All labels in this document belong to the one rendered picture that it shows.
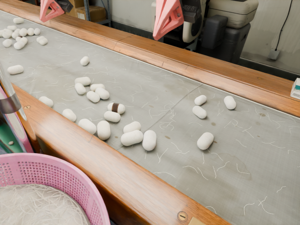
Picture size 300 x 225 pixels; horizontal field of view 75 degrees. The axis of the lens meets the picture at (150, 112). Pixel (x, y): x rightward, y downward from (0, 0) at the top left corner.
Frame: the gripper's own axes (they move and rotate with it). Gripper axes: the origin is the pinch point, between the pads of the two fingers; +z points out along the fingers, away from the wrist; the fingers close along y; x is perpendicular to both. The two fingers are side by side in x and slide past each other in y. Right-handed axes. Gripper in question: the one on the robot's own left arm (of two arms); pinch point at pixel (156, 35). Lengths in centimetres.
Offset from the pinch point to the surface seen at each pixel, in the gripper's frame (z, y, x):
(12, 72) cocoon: 20.9, -28.9, -3.2
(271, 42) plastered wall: -117, 11, 166
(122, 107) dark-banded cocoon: 16.4, 1.3, -0.3
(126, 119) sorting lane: 18.0, 3.0, 0.6
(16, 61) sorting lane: 18.3, -35.9, 0.4
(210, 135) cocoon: 13.8, 17.8, 1.5
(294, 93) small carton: -3.5, 27.7, 14.2
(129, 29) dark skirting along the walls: -103, -178, 191
